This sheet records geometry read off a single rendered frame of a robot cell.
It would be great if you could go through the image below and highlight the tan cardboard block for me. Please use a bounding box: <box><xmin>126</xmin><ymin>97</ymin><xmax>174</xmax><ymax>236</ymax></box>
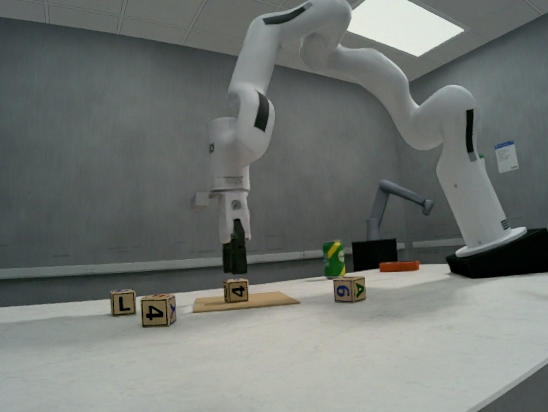
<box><xmin>223</xmin><ymin>279</ymin><xmax>249</xmax><ymax>303</ymax></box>

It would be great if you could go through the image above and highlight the green soda can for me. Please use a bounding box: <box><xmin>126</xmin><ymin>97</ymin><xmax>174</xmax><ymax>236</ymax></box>
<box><xmin>323</xmin><ymin>240</ymin><xmax>345</xmax><ymax>279</ymax></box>

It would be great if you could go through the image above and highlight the wooden alphabet block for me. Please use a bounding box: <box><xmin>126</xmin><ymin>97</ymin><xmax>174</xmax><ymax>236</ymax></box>
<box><xmin>333</xmin><ymin>276</ymin><xmax>366</xmax><ymax>303</ymax></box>
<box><xmin>140</xmin><ymin>294</ymin><xmax>177</xmax><ymax>328</ymax></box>
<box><xmin>110</xmin><ymin>289</ymin><xmax>137</xmax><ymax>317</ymax></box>

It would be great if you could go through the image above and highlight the tan square mat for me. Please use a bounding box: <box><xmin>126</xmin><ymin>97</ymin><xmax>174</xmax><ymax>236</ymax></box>
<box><xmin>193</xmin><ymin>291</ymin><xmax>300</xmax><ymax>313</ymax></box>

